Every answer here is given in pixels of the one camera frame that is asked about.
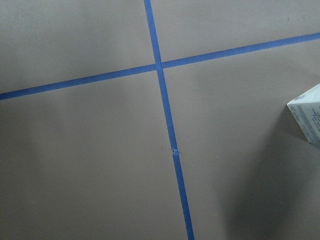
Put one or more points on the blue white milk carton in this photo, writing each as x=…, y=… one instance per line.
x=306, y=112

